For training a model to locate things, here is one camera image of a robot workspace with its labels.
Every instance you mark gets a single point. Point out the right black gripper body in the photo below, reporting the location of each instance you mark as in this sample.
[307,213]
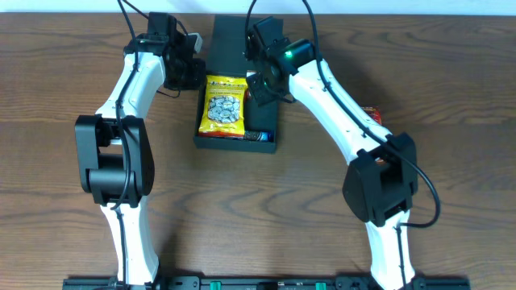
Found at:
[258,89]

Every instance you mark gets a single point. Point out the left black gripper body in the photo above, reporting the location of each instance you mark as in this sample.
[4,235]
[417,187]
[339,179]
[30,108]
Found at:
[187,75]

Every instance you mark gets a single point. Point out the black gift box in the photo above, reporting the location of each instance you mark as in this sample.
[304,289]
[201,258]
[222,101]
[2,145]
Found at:
[226,58]

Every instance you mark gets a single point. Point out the yellow snack bag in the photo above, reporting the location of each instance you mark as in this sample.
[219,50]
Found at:
[224,104]

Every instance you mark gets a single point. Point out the red snack bag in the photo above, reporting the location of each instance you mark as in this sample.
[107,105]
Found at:
[220,134]

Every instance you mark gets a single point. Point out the blue Oreo cookie pack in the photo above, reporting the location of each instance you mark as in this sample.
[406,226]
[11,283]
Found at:
[258,136]

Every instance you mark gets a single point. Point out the red Hello Panda box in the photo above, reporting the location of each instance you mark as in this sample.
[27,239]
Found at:
[373,112]

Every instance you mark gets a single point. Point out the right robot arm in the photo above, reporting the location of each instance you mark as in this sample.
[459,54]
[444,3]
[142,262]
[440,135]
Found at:
[382,175]

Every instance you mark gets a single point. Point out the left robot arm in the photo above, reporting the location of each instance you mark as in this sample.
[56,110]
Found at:
[114,154]

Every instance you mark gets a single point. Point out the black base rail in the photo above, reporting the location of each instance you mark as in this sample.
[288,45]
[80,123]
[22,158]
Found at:
[338,283]

